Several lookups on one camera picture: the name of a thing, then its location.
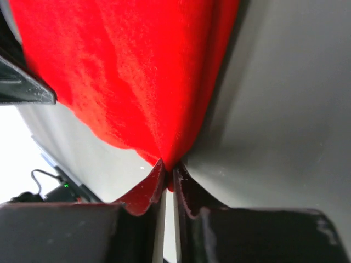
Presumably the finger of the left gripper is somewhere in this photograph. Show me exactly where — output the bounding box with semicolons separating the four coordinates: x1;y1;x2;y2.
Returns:
1;49;57;105

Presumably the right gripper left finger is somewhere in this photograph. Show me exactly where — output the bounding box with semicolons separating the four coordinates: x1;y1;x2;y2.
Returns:
1;161;166;262

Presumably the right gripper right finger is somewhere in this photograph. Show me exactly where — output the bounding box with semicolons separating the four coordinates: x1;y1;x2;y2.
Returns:
173;164;343;262

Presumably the red t shirt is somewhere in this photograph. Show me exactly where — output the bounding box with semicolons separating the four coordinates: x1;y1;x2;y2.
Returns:
9;1;240;199

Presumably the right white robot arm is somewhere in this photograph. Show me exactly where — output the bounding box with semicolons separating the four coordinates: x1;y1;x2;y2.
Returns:
1;161;349;262

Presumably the aluminium frame rail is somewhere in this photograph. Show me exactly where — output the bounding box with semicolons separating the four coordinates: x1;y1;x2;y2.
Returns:
31;135;103;203

